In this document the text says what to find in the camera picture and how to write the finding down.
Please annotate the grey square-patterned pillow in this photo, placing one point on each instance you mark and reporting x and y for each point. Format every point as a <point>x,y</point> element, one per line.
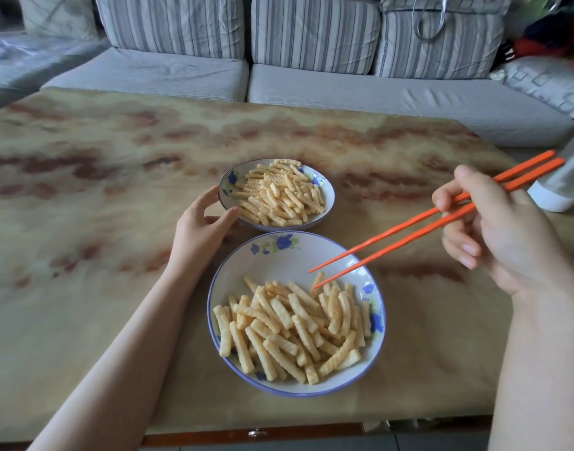
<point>545,82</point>

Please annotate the person's left hand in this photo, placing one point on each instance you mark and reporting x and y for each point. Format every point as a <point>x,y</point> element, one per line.
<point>193,239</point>

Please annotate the person's left forearm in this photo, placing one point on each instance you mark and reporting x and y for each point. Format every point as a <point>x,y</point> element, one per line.
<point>127,352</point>

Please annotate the person's left thumb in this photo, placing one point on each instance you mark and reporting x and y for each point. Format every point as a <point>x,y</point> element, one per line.
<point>225,217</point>

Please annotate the small blue-flowered white bowl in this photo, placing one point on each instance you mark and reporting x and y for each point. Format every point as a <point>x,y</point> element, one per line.
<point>327,201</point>

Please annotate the grey sofa seat cushion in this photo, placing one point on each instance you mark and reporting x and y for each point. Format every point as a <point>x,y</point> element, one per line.
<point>385,100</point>
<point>146,72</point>

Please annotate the pile of thick crinkle snack sticks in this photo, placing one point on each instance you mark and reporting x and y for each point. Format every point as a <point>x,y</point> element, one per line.
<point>291,328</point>

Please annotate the brown wooden table drawer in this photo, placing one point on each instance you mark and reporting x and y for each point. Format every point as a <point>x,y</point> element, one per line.
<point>202,435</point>

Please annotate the orange chopstick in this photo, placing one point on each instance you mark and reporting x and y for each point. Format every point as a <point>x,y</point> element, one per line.
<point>390,232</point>
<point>400,243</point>

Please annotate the white plastic bottle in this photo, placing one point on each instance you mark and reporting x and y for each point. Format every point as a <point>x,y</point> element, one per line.
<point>564,183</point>

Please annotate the person's right forearm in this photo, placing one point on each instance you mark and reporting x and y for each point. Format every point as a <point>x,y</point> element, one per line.
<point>545,371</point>

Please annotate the person's right thumb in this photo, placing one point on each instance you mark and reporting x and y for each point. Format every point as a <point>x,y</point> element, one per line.
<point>475,183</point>

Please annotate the heap of colourful clothes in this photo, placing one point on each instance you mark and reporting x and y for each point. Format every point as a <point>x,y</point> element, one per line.
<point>550,28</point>

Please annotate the large blue-flowered white bowl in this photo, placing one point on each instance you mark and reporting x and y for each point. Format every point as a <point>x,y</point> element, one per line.
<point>277,258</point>

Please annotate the heap of thin crinkle snack sticks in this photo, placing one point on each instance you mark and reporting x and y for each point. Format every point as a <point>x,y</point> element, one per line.
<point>277,192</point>

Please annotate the striped sofa back cushion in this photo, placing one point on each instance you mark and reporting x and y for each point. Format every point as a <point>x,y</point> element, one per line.
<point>315,32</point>
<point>174,23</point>
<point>465,46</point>

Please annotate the clear plastic sofa cover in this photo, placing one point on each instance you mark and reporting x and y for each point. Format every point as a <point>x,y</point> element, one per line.
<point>28,60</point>

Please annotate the pale leaf-patterned pillow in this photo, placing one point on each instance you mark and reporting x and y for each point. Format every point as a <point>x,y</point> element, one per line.
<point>56,16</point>

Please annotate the person's right hand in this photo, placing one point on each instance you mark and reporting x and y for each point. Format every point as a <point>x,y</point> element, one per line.
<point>512,239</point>

